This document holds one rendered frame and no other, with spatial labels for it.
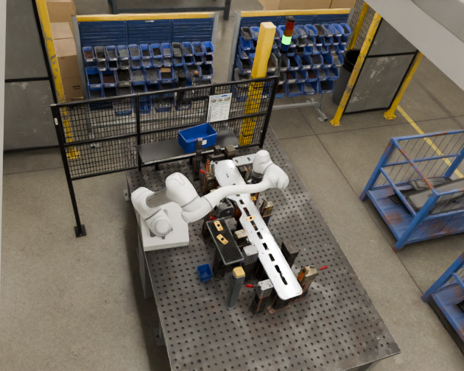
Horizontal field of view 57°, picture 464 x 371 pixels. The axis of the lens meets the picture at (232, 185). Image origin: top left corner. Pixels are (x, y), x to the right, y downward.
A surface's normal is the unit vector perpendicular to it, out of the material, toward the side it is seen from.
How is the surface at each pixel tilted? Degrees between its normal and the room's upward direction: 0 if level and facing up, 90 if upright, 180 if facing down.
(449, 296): 0
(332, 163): 0
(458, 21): 90
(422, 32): 90
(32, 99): 90
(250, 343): 0
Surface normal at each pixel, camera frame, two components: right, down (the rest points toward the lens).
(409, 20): -0.94, 0.15
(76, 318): 0.13, -0.67
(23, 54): 0.32, 0.74
